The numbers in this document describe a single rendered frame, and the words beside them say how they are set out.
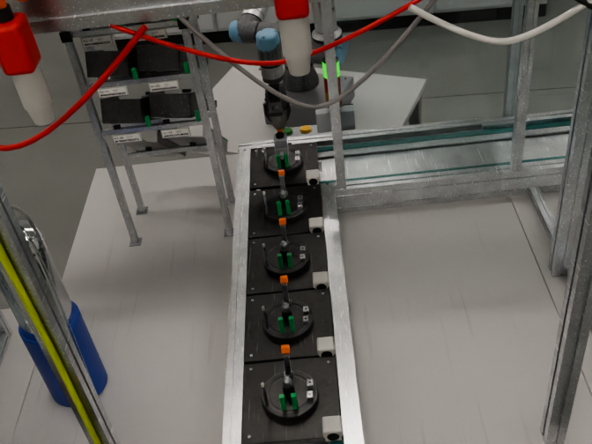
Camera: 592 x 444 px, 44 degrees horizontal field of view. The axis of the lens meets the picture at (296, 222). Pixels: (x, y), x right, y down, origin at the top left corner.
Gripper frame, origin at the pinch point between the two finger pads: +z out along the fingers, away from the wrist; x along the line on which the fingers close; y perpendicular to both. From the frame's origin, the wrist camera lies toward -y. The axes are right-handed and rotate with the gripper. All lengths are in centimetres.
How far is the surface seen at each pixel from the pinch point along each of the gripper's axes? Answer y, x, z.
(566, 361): -118, -61, -10
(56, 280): -88, 53, -20
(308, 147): 1.8, -9.1, 10.1
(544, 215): -39, -82, 18
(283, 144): -9.4, -0.9, 0.0
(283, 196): -33.4, -0.1, 3.5
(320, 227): -44.4, -10.8, 8.8
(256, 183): -16.6, 9.5, 10.1
